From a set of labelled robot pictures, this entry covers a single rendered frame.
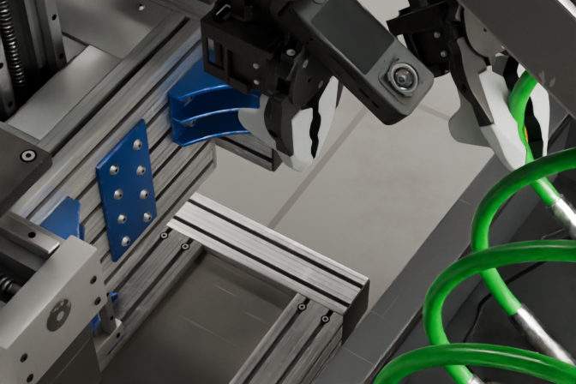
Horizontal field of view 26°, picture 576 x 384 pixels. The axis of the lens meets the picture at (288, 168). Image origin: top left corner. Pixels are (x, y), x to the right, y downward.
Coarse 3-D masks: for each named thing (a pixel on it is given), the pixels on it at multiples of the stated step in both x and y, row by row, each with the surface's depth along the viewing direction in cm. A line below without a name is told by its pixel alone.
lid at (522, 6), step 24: (480, 0) 40; (504, 0) 40; (528, 0) 39; (552, 0) 38; (504, 24) 40; (528, 24) 40; (552, 24) 39; (528, 48) 40; (552, 48) 40; (528, 72) 41; (552, 72) 40; (552, 96) 41
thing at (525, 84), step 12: (516, 84) 96; (528, 84) 95; (516, 96) 96; (528, 96) 96; (516, 108) 97; (516, 120) 98; (528, 156) 101; (540, 180) 101; (540, 192) 102; (552, 192) 102
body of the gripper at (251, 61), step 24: (240, 0) 87; (264, 0) 86; (288, 0) 82; (216, 24) 88; (240, 24) 88; (264, 24) 88; (216, 48) 91; (240, 48) 88; (264, 48) 86; (288, 48) 86; (216, 72) 91; (240, 72) 90; (264, 72) 89; (288, 72) 86; (312, 72) 88; (312, 96) 90
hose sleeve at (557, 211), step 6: (558, 198) 102; (564, 198) 102; (552, 204) 102; (558, 204) 102; (564, 204) 102; (570, 204) 102; (552, 210) 102; (558, 210) 102; (564, 210) 102; (570, 210) 102; (558, 216) 102; (564, 216) 102; (570, 216) 102; (558, 222) 103; (564, 222) 102; (570, 222) 102; (564, 228) 103; (570, 228) 102; (570, 234) 103
